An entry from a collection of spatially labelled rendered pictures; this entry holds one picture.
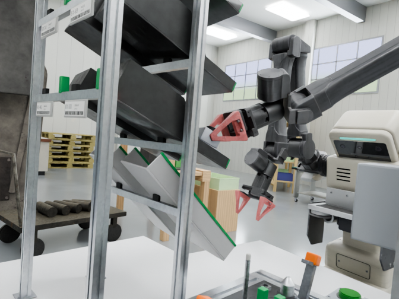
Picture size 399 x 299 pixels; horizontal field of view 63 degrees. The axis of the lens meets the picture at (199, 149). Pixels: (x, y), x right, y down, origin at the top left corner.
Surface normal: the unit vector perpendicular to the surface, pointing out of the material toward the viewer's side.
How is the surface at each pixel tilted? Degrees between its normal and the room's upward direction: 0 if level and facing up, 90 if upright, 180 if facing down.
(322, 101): 119
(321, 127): 90
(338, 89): 114
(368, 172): 90
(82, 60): 90
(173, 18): 90
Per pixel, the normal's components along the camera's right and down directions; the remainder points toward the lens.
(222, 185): 0.64, 0.08
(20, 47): 0.44, 0.07
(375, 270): -0.80, 0.10
